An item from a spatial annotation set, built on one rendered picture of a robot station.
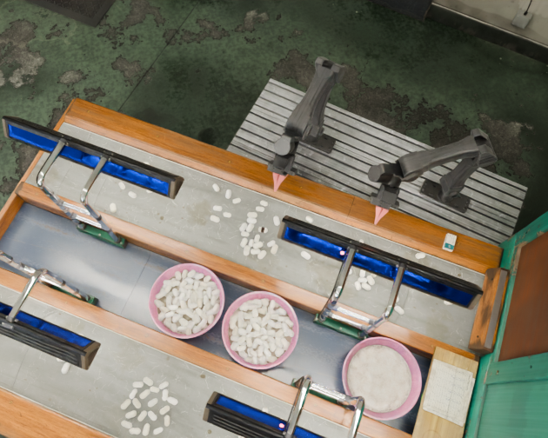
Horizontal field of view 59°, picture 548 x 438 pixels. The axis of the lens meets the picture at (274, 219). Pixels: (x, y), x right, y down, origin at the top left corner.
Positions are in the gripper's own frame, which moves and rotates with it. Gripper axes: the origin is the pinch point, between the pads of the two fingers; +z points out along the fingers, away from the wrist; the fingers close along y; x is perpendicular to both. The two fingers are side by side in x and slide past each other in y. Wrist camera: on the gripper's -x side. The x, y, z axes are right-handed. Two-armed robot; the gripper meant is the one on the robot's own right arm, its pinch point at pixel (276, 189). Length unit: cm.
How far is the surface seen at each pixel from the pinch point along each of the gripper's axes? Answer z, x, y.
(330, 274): 22.6, -3.5, 29.3
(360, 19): -78, 177, -4
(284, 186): 1.0, 11.4, 1.5
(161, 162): 8.3, 8.7, -48.4
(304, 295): 29.8, -12.7, 22.9
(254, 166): -1.9, 13.8, -12.7
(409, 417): 55, -22, 71
